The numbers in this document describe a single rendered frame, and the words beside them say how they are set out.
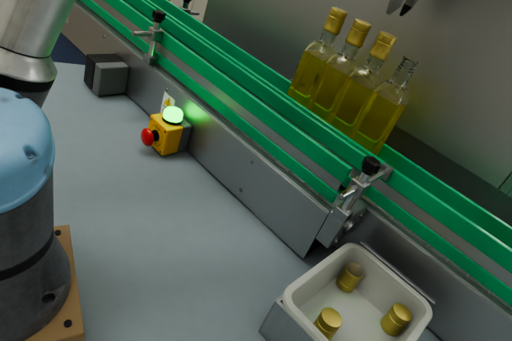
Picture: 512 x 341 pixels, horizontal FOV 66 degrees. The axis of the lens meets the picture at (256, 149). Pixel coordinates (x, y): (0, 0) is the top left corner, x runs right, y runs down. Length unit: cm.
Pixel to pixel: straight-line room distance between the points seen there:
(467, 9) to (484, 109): 19
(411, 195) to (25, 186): 60
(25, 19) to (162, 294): 42
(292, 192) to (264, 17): 56
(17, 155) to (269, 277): 49
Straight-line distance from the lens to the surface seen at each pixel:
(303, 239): 77
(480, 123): 87
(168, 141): 89
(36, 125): 40
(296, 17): 108
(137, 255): 70
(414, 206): 77
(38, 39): 49
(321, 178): 73
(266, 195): 79
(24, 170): 38
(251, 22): 117
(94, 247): 70
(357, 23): 79
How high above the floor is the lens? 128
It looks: 30 degrees down
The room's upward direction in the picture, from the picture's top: 21 degrees clockwise
